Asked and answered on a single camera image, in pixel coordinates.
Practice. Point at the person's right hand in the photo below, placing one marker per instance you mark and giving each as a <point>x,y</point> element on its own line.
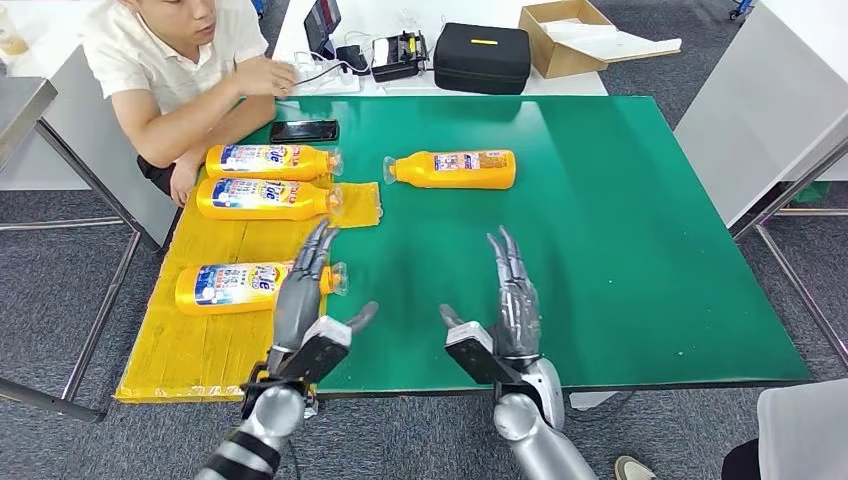
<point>265,77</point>

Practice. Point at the person's left hand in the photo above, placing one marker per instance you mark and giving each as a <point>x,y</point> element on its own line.
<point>184,182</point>

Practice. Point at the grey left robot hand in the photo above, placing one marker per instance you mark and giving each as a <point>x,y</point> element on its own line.
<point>298,311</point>

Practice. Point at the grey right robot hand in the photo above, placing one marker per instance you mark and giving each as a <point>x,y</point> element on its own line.
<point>520,324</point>

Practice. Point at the orange detergent bottle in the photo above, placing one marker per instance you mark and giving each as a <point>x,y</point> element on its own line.
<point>265,202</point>
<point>424,172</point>
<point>218,288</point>
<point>265,162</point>

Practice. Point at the clear plastic drink cup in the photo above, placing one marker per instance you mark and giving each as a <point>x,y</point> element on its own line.
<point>12,41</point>

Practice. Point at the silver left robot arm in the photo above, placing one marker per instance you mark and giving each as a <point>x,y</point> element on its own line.
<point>272,417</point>

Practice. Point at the person's left forearm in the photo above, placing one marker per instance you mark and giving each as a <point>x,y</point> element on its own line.
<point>238,126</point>

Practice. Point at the person's right forearm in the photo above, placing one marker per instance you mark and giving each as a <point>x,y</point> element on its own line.
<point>185,129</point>

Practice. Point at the black smartphone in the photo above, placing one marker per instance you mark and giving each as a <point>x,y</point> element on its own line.
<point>305,132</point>

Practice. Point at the white power strip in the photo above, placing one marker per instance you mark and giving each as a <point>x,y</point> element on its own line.
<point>338,83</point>

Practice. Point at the black tablet on stand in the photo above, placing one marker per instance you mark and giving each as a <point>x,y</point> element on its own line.
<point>322,21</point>

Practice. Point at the black power adapter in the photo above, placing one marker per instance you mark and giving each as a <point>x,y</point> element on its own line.
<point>352,60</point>

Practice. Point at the white table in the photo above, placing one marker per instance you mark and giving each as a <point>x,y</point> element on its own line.
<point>79,159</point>
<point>571,88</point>
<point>762,99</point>

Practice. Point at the yellow taped cardboard mat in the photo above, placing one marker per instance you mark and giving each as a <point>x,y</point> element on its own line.
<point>199,358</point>

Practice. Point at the person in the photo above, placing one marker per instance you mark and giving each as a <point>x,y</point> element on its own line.
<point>146,60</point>
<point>802,424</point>

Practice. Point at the black electronic device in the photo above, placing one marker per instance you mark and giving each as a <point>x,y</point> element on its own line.
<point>397,64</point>

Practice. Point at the black zip carry case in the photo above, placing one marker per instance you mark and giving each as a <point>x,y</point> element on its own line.
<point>482,63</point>

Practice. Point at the open cardboard box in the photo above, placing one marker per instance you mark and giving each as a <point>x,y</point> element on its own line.
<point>558,63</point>

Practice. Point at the white paper sheet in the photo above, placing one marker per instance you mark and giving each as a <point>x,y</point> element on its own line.
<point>609,42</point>

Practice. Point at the green box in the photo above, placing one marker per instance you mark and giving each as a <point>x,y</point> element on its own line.
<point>809,193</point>

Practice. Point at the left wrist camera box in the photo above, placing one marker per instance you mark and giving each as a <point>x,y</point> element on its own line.
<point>318,351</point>

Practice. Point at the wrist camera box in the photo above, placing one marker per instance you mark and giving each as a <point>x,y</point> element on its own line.
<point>318,351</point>
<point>477,358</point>

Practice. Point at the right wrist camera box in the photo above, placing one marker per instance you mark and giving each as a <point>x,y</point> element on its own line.
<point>477,358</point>

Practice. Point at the blue metal frame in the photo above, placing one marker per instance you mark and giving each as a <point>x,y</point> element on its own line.
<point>740,8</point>
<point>257,6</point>

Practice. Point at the white bracket under table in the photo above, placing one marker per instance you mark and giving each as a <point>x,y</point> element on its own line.
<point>591,401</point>

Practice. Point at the steel frame table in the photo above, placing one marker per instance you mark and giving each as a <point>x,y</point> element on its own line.
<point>20,106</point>

